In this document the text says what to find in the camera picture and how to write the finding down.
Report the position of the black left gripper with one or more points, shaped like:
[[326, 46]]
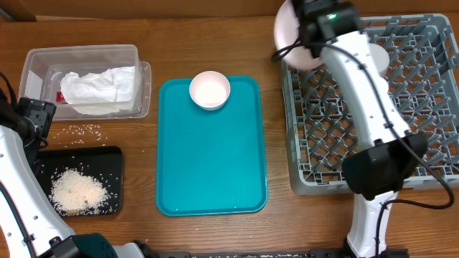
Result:
[[40, 112]]

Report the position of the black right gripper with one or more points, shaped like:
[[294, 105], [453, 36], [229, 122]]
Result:
[[312, 46]]

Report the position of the pink round plate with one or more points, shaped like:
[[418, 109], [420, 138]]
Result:
[[285, 33]]

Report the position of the red snack wrapper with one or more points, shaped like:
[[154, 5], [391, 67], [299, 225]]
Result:
[[60, 98]]

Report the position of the white napkin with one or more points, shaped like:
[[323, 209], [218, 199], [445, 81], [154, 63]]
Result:
[[91, 88], [121, 83]]

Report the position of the grey plastic bowl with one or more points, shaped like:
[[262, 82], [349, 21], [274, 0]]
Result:
[[380, 57]]

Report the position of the pink plastic bowl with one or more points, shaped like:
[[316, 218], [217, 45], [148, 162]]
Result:
[[210, 90]]

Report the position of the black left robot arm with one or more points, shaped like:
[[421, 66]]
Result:
[[29, 222]]

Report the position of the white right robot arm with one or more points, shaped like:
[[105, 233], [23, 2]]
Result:
[[389, 150]]

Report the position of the grey dishwasher rack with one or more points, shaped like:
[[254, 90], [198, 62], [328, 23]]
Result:
[[423, 58]]

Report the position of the white label sticker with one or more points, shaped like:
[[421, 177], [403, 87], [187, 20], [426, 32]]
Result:
[[33, 88]]

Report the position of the scattered rice grains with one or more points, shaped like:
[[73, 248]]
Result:
[[79, 136]]

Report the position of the clear plastic bin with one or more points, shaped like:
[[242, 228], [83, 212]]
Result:
[[52, 64]]

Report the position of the pile of white rice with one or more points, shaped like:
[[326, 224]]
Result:
[[74, 194]]

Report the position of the teal plastic tray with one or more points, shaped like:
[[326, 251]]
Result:
[[210, 161]]

